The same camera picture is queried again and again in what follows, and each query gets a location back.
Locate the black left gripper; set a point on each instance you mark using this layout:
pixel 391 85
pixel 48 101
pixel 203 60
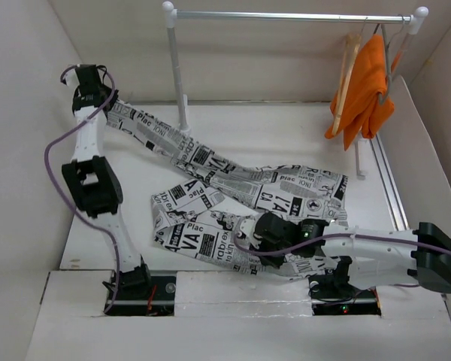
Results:
pixel 113 99

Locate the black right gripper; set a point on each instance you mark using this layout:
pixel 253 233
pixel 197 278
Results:
pixel 273 262

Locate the newspaper print trousers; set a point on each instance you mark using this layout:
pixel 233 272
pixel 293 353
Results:
pixel 199 217

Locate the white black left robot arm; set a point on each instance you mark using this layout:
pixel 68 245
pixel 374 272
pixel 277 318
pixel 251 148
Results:
pixel 92 183

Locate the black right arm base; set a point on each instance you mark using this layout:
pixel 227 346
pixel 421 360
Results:
pixel 328 299

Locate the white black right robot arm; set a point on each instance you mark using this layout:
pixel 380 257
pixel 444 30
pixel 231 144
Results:
pixel 358 257

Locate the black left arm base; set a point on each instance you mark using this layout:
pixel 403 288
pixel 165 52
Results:
pixel 156 300

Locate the orange cloth on hanger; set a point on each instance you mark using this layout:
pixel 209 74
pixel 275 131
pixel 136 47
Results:
pixel 366 107

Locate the wooden clothes hanger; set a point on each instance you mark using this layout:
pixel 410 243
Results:
pixel 344 86

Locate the white metal clothes rack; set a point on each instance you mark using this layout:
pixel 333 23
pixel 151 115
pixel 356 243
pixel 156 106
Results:
pixel 224 56

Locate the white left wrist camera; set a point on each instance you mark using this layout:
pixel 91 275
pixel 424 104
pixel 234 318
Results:
pixel 69 77

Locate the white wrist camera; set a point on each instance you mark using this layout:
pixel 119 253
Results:
pixel 246 228
pixel 69 77

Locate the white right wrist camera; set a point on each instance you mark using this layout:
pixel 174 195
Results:
pixel 246 228

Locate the aluminium side rail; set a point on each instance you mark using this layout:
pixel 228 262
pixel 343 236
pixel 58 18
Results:
pixel 393 199

